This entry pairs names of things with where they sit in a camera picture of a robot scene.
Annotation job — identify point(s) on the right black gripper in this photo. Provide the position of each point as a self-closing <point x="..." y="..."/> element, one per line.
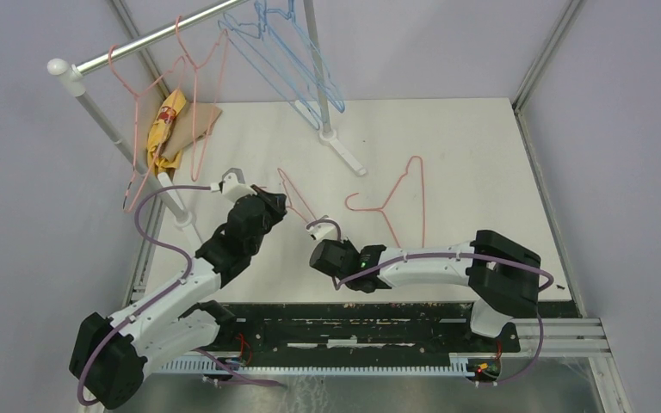
<point x="346" y="243"/>

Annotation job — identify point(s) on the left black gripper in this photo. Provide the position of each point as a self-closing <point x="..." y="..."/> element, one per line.
<point x="274" y="202"/>

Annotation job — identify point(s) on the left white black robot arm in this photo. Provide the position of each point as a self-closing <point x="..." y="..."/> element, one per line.
<point x="113" y="355"/>

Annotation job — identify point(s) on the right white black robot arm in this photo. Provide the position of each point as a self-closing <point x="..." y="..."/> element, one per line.
<point x="506" y="276"/>

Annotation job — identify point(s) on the yellow patterned cloth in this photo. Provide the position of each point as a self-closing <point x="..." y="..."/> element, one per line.
<point x="159" y="133"/>

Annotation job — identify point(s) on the beige cloth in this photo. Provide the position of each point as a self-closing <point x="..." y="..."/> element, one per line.
<point x="192" y="123"/>

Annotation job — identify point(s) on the silver horizontal rack rod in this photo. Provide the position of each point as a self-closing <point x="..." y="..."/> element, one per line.
<point x="156" y="35"/>

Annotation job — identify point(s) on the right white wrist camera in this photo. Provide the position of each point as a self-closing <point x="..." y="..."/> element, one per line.
<point x="324" y="228"/>

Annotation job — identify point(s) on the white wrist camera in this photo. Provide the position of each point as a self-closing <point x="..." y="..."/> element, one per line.
<point x="232" y="185"/>
<point x="324" y="228"/>

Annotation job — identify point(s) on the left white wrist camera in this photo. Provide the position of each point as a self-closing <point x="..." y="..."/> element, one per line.
<point x="232" y="185"/>

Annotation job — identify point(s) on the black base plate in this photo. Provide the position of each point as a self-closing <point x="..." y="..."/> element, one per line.
<point x="356" y="335"/>

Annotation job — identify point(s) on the rear white rack post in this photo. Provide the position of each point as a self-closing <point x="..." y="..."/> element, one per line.
<point x="326" y="131"/>

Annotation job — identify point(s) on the white rack post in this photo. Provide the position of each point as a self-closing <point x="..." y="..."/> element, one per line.
<point x="326" y="131"/>
<point x="67" y="74"/>

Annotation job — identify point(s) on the white toothed cable duct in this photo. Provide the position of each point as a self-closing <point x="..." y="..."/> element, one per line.
<point x="199" y="364"/>

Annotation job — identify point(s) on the left white rack post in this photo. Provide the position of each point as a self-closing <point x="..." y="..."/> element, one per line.
<point x="67" y="74"/>

